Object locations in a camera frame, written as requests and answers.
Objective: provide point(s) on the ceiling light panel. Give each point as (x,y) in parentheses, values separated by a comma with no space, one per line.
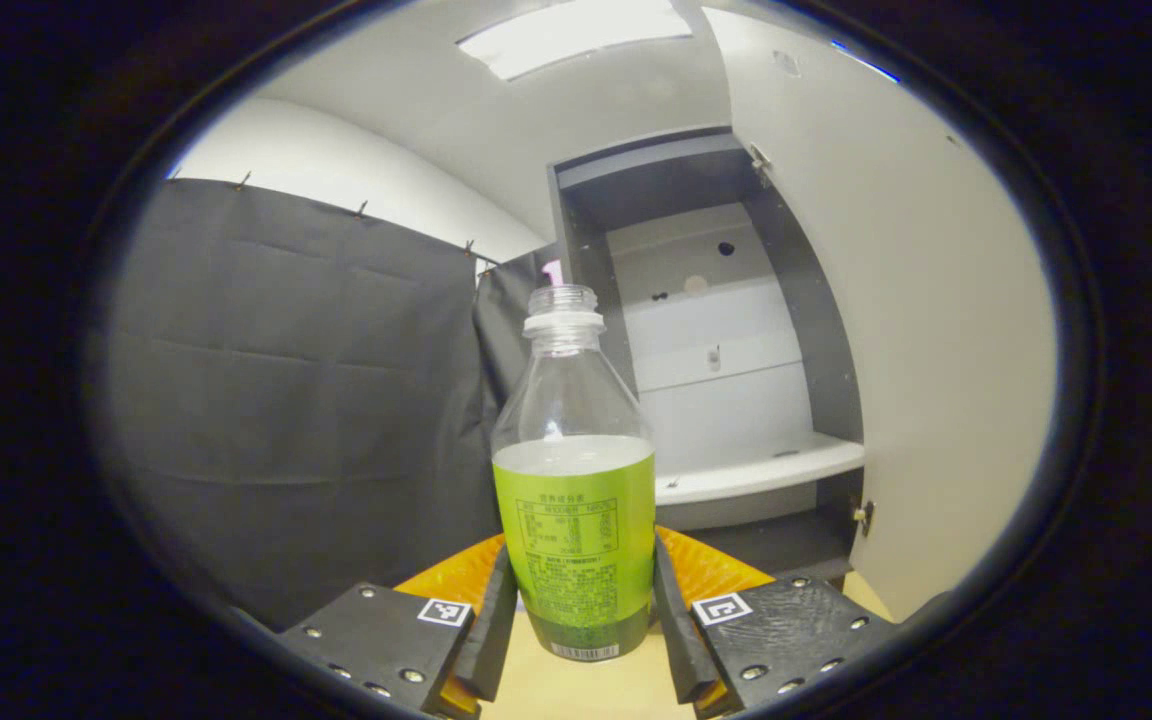
(576,35)

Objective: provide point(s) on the white cabinet shelf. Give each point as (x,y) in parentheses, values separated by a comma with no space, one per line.
(756,475)

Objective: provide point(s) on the dark grey cabinet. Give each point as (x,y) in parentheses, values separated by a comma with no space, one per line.
(806,330)

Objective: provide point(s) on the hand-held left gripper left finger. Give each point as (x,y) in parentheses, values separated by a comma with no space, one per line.
(496,640)

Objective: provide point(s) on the metal door hinge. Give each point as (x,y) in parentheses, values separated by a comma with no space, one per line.
(864,516)
(760,160)

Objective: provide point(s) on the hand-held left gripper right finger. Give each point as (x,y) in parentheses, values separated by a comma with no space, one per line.
(674,640)

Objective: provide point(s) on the black backdrop cloth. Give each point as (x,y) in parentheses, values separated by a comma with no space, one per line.
(286,400)

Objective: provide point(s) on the light grey cabinet door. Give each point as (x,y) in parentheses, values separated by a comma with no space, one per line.
(936,350)

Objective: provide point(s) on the green label plastic bottle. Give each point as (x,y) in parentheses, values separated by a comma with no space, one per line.
(576,520)

